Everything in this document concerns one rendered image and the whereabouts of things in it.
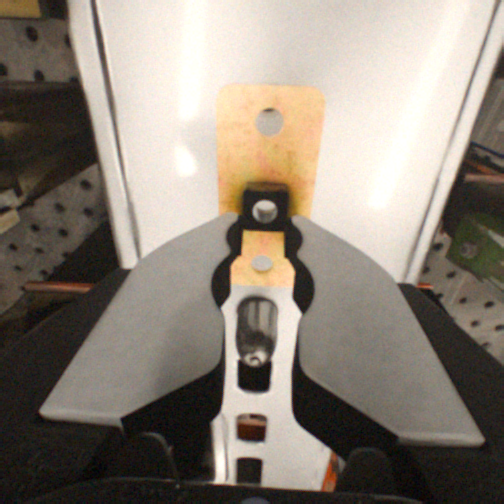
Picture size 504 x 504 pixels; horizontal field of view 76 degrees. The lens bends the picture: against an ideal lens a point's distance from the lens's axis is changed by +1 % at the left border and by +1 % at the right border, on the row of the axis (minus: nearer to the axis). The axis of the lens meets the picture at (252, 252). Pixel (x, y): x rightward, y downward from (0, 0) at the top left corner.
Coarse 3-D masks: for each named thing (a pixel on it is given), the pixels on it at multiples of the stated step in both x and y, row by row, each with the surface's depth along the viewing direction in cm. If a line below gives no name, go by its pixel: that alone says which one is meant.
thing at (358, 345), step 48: (288, 240) 11; (336, 240) 10; (336, 288) 8; (384, 288) 8; (336, 336) 6; (384, 336) 6; (336, 384) 5; (384, 384) 5; (432, 384) 6; (336, 432) 6; (384, 432) 5; (432, 432) 5; (480, 432) 5
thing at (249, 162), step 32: (224, 96) 11; (256, 96) 11; (288, 96) 11; (320, 96) 11; (224, 128) 12; (256, 128) 12; (288, 128) 12; (320, 128) 11; (224, 160) 12; (256, 160) 12; (288, 160) 12; (224, 192) 13; (256, 192) 12; (288, 192) 12; (256, 224) 13
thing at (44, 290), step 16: (96, 240) 41; (112, 240) 41; (80, 256) 37; (96, 256) 38; (112, 256) 38; (64, 272) 35; (80, 272) 35; (96, 272) 35; (32, 288) 32; (48, 288) 32; (64, 288) 31; (80, 288) 31; (16, 304) 30; (32, 304) 30; (48, 304) 30; (64, 304) 30; (0, 320) 28; (16, 320) 28; (32, 320) 28; (0, 336) 27; (16, 336) 27; (0, 352) 25
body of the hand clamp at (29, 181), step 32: (0, 96) 17; (32, 96) 18; (64, 96) 21; (0, 128) 16; (32, 128) 18; (64, 128) 21; (0, 160) 17; (32, 160) 18; (64, 160) 21; (32, 192) 18
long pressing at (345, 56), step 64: (64, 0) 16; (128, 0) 16; (192, 0) 16; (256, 0) 16; (320, 0) 16; (384, 0) 15; (448, 0) 15; (128, 64) 17; (192, 64) 17; (256, 64) 17; (320, 64) 17; (384, 64) 17; (448, 64) 17; (128, 128) 19; (192, 128) 19; (384, 128) 18; (448, 128) 18; (128, 192) 21; (192, 192) 21; (320, 192) 20; (384, 192) 20; (448, 192) 20; (128, 256) 23; (256, 256) 23; (384, 256) 23; (256, 448) 36; (320, 448) 36
